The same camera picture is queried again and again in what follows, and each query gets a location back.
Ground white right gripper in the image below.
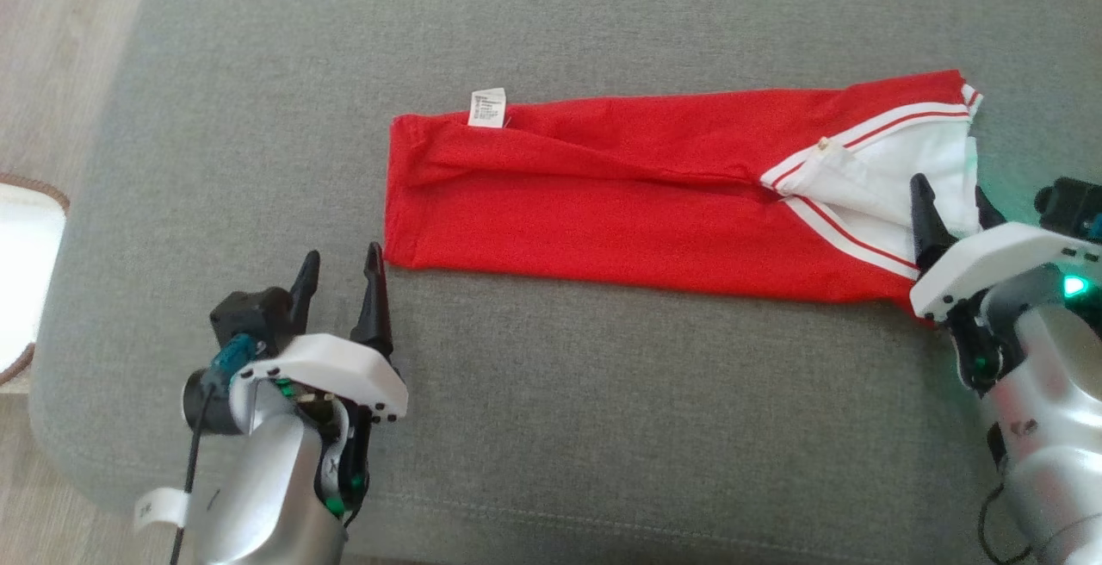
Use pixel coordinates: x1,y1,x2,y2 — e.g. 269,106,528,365
909,173,1102,376

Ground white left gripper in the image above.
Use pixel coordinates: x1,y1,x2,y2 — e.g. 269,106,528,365
229,242,410,516

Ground red polo shirt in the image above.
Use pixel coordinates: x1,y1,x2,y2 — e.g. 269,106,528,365
382,70,985,325

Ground large grey fabric sofa seat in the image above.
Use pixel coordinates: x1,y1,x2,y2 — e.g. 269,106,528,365
28,0,1102,565

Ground white round brown-edged rug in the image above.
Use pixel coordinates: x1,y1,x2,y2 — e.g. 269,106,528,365
0,172,71,387

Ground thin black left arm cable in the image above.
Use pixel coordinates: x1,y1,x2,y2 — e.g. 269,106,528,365
169,367,218,565

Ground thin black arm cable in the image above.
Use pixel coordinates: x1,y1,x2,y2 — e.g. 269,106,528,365
977,477,1038,565
169,367,218,565

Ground white label tag on cable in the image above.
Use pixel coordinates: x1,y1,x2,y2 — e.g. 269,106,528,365
133,487,191,534

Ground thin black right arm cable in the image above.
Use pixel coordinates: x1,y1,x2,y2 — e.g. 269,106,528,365
977,477,1038,565

